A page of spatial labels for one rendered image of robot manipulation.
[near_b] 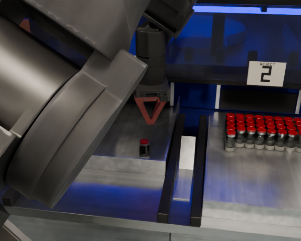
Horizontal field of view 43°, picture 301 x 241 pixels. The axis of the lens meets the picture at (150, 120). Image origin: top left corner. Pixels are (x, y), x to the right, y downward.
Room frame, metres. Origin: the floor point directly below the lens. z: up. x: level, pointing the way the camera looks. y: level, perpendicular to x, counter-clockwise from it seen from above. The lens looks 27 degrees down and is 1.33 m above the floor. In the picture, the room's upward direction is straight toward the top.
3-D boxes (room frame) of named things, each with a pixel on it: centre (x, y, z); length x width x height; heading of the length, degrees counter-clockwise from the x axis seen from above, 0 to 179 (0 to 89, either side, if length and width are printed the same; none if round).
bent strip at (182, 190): (0.64, -0.07, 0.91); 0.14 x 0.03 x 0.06; 170
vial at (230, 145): (0.74, -0.18, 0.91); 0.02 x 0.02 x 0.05
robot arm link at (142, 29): (0.71, 0.00, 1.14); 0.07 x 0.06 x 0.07; 164
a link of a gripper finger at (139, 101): (0.72, 0.00, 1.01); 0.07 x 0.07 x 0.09; 6
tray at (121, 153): (0.83, 0.07, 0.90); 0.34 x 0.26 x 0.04; 171
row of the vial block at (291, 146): (0.75, -0.26, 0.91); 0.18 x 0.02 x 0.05; 80
